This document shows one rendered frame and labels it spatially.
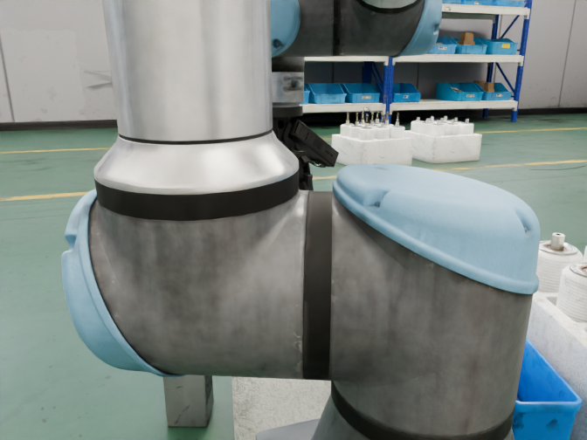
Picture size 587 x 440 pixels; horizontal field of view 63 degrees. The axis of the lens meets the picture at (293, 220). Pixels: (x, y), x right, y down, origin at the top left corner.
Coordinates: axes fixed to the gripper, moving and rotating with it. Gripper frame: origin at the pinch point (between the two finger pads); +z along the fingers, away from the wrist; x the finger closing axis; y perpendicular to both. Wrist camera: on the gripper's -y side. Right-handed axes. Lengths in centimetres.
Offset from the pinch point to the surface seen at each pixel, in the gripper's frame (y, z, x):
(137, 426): 18.0, 34.5, -19.2
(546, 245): -53, 9, 20
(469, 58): -514, -42, -226
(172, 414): 13.7, 31.8, -14.6
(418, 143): -252, 23, -128
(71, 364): 19, 34, -46
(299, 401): 4.5, 22.4, 6.8
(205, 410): 9.6, 31.1, -10.6
